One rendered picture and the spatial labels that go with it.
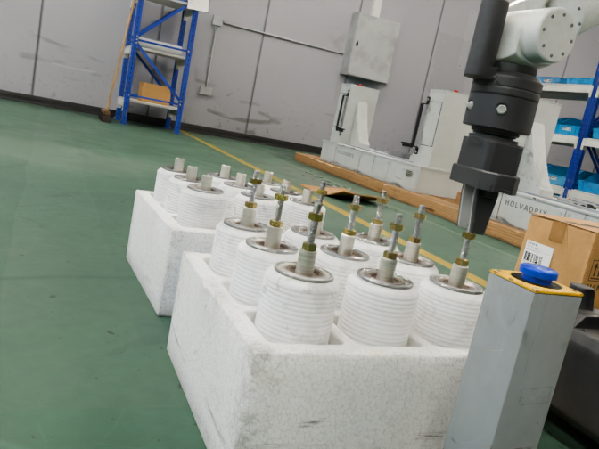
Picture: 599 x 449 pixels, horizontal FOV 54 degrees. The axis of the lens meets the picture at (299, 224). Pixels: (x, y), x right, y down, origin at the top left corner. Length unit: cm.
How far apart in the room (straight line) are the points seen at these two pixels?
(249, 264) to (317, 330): 15
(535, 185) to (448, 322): 277
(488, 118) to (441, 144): 340
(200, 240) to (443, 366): 57
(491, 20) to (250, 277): 45
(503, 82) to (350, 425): 46
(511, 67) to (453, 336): 36
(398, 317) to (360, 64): 697
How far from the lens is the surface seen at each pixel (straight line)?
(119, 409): 88
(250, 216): 92
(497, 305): 68
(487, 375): 69
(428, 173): 416
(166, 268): 117
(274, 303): 70
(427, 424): 82
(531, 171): 359
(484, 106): 80
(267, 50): 737
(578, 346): 105
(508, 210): 343
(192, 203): 119
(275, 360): 67
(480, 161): 79
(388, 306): 74
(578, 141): 671
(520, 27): 80
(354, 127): 535
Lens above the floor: 44
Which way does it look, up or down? 10 degrees down
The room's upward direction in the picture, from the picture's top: 11 degrees clockwise
